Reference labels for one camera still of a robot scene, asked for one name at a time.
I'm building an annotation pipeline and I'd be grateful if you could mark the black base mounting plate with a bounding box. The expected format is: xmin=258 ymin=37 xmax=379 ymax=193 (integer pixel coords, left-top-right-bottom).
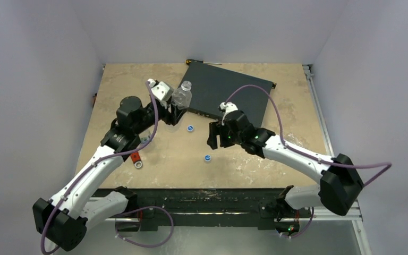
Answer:
xmin=91 ymin=188 xmax=332 ymax=232

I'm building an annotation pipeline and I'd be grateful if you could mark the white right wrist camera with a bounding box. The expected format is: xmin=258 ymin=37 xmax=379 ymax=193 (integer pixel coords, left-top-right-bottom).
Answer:
xmin=218 ymin=102 xmax=239 ymax=125

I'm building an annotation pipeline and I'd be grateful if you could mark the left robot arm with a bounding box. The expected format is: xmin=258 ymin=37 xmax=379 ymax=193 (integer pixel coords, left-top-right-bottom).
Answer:
xmin=32 ymin=96 xmax=188 ymax=254

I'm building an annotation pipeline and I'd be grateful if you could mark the aluminium frame rail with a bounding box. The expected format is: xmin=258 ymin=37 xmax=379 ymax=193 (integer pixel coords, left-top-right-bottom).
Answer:
xmin=309 ymin=200 xmax=364 ymax=222

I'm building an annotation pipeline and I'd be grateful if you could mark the red handled adjustable wrench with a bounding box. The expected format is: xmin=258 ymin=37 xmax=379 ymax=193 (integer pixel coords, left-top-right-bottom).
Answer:
xmin=130 ymin=152 xmax=143 ymax=169

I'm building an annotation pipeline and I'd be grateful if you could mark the black flat electronics box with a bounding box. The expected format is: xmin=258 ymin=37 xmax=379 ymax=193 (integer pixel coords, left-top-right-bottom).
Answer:
xmin=182 ymin=62 xmax=276 ymax=127

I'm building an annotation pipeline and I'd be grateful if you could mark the clear plastic bottle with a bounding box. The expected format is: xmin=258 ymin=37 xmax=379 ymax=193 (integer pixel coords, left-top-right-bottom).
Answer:
xmin=172 ymin=81 xmax=192 ymax=109
xmin=139 ymin=129 xmax=152 ymax=144

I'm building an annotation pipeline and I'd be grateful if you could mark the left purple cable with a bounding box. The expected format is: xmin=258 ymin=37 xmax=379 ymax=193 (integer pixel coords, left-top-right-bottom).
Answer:
xmin=40 ymin=81 xmax=175 ymax=255

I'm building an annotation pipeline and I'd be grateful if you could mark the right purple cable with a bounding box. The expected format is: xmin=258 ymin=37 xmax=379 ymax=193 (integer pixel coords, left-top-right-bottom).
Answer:
xmin=223 ymin=84 xmax=393 ymax=240

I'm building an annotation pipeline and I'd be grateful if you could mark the purple cable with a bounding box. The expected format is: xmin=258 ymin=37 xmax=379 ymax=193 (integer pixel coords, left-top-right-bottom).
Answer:
xmin=223 ymin=84 xmax=393 ymax=240
xmin=40 ymin=81 xmax=175 ymax=255

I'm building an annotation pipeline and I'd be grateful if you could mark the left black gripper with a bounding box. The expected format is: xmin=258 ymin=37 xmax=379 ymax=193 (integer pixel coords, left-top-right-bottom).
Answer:
xmin=133 ymin=96 xmax=188 ymax=135

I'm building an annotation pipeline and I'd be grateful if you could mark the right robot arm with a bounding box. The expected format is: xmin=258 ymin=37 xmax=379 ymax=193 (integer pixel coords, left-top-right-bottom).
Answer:
xmin=207 ymin=110 xmax=364 ymax=216

